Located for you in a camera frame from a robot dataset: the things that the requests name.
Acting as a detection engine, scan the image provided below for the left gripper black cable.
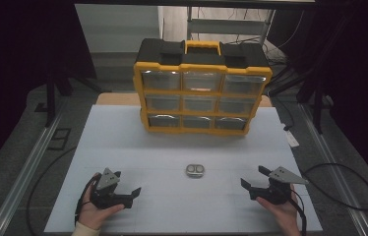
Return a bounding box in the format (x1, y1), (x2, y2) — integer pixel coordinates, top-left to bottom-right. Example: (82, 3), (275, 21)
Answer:
(74, 175), (102, 227)

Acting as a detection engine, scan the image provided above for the small silver case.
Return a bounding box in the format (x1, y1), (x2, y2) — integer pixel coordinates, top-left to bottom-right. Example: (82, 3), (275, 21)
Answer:
(185, 163), (206, 179)

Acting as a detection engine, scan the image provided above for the person's left hand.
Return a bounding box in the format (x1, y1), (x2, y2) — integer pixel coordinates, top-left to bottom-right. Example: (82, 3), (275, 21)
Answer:
(77, 172), (126, 230)

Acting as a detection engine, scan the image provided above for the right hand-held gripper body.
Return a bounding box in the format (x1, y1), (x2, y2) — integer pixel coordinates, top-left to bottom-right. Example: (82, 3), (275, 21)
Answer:
(249, 165), (310, 206)

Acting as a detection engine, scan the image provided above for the grid of clear drawers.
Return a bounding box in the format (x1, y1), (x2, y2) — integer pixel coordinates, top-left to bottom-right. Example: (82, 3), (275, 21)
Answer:
(141, 69), (257, 131)

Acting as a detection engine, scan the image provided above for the aluminium floor rail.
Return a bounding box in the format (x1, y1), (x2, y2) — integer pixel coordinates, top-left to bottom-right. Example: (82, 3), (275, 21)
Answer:
(0, 106), (70, 236)
(298, 102), (368, 236)

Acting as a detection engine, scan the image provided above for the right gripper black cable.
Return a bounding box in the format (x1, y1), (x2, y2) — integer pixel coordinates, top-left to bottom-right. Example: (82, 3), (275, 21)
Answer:
(288, 189), (308, 236)

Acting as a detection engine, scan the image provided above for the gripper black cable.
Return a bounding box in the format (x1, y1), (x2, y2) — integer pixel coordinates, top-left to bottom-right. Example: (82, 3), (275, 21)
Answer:
(74, 175), (102, 227)
(288, 189), (308, 236)

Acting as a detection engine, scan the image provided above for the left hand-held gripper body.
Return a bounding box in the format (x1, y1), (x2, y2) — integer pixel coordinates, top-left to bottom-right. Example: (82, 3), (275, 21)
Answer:
(89, 167), (134, 210)

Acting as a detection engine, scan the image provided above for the person's right hand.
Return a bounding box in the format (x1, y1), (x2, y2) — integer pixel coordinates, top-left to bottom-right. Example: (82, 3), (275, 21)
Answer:
(255, 184), (302, 236)

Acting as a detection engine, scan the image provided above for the black floor cable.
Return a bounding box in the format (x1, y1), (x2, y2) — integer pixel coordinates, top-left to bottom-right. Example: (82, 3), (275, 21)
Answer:
(25, 147), (78, 236)
(301, 162), (368, 211)

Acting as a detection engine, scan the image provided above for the white tag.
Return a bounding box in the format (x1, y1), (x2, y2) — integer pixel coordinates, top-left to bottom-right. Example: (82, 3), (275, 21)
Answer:
(284, 129), (300, 148)

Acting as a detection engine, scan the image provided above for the clear plastic storage drawer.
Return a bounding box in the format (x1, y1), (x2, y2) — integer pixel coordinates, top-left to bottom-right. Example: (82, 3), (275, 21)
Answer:
(222, 74), (268, 96)

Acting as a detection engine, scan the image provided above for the metal shelf rack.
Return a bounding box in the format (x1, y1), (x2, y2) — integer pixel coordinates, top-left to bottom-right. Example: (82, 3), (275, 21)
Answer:
(186, 6), (276, 45)

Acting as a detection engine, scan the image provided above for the black tripod stand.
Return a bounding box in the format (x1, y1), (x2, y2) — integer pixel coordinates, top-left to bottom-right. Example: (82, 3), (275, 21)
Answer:
(269, 63), (336, 136)
(33, 67), (105, 129)

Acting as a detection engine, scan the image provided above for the black floor bracket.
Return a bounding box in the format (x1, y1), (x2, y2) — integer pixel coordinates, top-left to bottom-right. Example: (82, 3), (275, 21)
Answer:
(47, 127), (72, 151)

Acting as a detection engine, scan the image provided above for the wooden table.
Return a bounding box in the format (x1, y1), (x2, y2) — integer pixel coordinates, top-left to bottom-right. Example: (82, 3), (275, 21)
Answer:
(95, 91), (274, 108)

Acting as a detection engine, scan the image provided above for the yellow black drawer organizer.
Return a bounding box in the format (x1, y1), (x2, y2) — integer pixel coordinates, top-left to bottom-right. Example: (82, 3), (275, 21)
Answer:
(132, 37), (274, 137)

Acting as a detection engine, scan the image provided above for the dark curtain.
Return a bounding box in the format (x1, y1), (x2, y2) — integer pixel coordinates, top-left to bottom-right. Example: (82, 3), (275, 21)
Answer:
(267, 0), (368, 191)
(0, 0), (97, 185)

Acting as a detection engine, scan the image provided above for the white table cover sheet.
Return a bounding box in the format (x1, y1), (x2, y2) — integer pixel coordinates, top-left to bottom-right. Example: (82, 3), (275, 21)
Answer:
(43, 104), (324, 234)

